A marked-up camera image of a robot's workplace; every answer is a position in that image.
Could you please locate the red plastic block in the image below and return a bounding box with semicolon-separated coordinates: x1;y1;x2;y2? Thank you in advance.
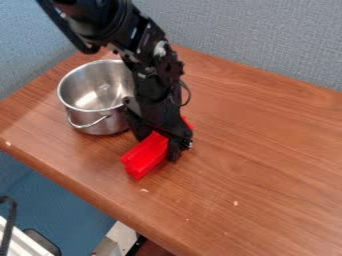
119;115;197;181

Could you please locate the stainless steel pot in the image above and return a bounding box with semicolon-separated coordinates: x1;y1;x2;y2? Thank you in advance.
56;59;134;136

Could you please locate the white table leg bracket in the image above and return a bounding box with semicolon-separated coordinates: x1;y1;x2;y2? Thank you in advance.
91;222;138;256

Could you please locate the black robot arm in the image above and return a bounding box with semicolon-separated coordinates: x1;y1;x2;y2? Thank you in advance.
35;0;194;162

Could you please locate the black cable lower left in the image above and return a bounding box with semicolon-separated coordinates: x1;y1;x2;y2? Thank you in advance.
0;195;19;256

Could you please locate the white radiator panel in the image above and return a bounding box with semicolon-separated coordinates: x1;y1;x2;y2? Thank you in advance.
0;216;54;256

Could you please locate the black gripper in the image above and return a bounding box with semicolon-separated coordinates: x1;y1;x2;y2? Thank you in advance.
122;39;194;162

